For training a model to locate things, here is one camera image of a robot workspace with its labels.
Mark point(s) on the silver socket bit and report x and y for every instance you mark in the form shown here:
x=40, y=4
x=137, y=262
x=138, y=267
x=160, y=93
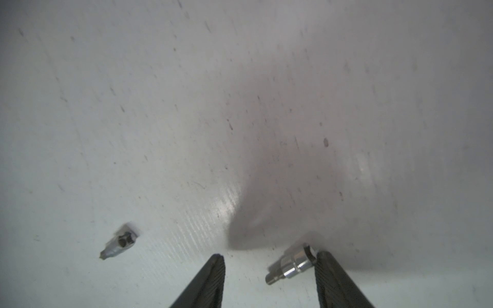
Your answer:
x=124, y=239
x=292, y=264

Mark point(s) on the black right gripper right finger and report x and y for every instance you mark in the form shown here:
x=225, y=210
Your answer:
x=334, y=286

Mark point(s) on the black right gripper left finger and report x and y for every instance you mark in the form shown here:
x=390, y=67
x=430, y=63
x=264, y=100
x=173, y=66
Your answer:
x=206, y=288

